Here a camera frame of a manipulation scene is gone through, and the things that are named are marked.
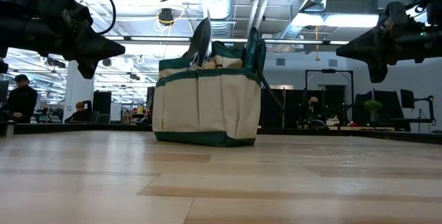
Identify black ceiling cable reel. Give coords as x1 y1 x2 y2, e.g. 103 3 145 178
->
157 8 175 26

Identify black frame stand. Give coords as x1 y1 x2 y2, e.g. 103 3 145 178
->
305 68 354 128

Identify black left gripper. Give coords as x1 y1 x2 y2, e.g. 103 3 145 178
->
37 0 126 79

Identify black background cabinet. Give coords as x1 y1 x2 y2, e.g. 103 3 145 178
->
92 90 113 115

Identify silver metal cup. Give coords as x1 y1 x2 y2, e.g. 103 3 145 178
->
0 120 17 138

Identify cream and green gardening bag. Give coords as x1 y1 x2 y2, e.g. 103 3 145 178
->
151 40 262 148

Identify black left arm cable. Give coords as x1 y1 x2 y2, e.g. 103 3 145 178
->
41 0 117 35

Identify small green background plant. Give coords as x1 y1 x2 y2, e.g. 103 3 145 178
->
363 99 383 123

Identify black background monitor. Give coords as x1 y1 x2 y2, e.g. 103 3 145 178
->
146 86 155 113

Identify person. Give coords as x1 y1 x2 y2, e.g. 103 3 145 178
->
5 74 39 124
300 95 329 130
63 100 93 124

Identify black monitor on arm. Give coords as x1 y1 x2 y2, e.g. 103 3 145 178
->
399 88 436 127

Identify silver trowel wooden handle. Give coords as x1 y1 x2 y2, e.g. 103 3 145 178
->
182 17 213 69

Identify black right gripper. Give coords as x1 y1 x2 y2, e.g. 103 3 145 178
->
336 1 442 83

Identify white pillar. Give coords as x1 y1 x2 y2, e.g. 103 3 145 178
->
64 61 96 121

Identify green pruning shears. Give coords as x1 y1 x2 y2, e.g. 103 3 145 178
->
242 26 267 75

